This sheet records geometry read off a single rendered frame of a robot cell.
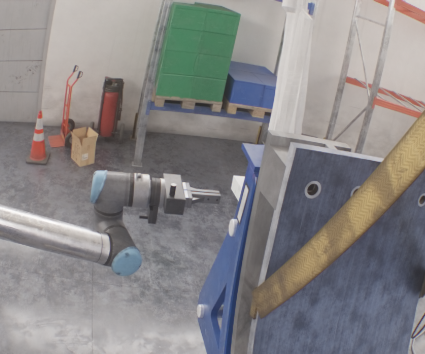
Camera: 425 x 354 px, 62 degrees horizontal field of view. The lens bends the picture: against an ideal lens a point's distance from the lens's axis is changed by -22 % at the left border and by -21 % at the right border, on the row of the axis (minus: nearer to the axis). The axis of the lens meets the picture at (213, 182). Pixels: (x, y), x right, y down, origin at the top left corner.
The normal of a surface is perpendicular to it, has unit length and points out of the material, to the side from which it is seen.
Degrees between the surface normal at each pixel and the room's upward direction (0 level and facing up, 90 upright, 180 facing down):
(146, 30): 90
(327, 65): 90
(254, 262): 65
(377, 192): 82
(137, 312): 0
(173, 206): 90
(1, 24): 90
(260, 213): 75
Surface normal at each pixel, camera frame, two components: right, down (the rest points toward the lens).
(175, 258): 0.19, -0.86
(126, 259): 0.52, 0.51
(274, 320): 0.23, 0.09
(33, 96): 0.16, 0.50
